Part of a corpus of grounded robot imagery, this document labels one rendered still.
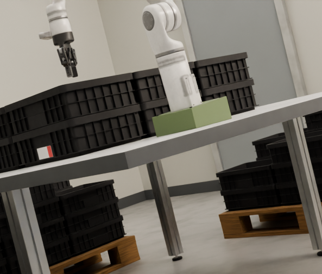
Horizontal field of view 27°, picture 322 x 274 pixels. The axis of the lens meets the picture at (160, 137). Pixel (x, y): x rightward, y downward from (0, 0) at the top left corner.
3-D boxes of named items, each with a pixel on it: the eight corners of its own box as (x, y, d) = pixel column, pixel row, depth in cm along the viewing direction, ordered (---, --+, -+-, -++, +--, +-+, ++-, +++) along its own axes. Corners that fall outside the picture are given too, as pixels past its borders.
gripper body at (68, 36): (67, 29, 238) (74, 55, 238) (75, 30, 246) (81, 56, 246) (48, 34, 239) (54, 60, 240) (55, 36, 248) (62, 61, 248)
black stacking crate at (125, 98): (141, 106, 232) (133, 73, 232) (70, 122, 213) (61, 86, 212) (78, 124, 262) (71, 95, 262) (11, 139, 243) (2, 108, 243)
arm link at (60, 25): (46, 40, 249) (43, 24, 248) (75, 32, 246) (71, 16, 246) (38, 39, 240) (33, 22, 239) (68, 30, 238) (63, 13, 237)
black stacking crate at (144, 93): (202, 92, 252) (195, 62, 251) (142, 106, 232) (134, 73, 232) (137, 110, 282) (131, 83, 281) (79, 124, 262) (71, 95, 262)
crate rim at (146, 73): (197, 67, 251) (195, 60, 251) (136, 78, 232) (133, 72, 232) (132, 88, 282) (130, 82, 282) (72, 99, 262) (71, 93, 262)
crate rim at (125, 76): (135, 78, 232) (133, 72, 232) (62, 92, 212) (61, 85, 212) (72, 99, 262) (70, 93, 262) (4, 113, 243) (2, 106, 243)
